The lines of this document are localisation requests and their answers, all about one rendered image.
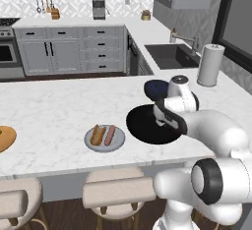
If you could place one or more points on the grey sink tap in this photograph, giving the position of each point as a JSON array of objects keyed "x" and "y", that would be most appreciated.
[{"x": 183, "y": 39}]

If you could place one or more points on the black framed window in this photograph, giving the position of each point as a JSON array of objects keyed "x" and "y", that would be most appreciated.
[{"x": 236, "y": 17}]

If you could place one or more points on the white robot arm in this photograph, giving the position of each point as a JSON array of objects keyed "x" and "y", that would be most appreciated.
[{"x": 226, "y": 175}]

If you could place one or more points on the white paper towel roll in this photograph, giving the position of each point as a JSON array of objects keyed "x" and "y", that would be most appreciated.
[{"x": 210, "y": 65}]

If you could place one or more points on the grey base cupboard run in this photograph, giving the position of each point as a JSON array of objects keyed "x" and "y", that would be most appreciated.
[{"x": 72, "y": 50}]

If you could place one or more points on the black round plate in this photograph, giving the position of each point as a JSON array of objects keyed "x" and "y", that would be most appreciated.
[{"x": 141, "y": 126}]

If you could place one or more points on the grey round plate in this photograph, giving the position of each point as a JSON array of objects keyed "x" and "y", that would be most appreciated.
[{"x": 118, "y": 139}]

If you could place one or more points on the pink sausage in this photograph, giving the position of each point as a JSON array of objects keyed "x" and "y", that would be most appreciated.
[{"x": 110, "y": 135}]

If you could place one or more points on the white wall socket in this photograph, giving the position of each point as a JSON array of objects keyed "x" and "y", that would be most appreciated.
[{"x": 127, "y": 0}]

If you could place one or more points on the dark kitchen sink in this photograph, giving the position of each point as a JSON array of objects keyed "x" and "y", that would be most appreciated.
[{"x": 167, "y": 57}]

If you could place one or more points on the dark dishwasher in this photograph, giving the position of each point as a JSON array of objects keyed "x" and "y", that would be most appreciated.
[{"x": 133, "y": 57}]

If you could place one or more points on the brown hot dog bun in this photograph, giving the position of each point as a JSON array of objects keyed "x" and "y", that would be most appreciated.
[{"x": 97, "y": 135}]

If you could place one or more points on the small plant pot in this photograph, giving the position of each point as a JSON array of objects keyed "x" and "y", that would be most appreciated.
[{"x": 146, "y": 15}]

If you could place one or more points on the wooden knife block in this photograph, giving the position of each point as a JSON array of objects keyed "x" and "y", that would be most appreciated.
[{"x": 55, "y": 13}]

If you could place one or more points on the grey coffee machine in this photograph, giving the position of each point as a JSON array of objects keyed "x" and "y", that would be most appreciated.
[{"x": 98, "y": 8}]

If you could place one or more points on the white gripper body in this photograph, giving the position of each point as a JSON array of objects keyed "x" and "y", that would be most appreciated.
[{"x": 161, "y": 116}]

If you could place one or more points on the beige round stool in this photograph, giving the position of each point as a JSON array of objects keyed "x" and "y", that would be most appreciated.
[
  {"x": 114, "y": 191},
  {"x": 19, "y": 198}
]

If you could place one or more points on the steel stove with oven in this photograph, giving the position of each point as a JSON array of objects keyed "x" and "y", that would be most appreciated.
[{"x": 8, "y": 50}]

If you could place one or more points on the orange wooden bowl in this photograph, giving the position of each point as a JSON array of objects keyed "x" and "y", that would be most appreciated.
[{"x": 5, "y": 138}]

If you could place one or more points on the rail with hanging tools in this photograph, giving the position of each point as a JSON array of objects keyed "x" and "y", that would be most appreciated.
[{"x": 42, "y": 3}]

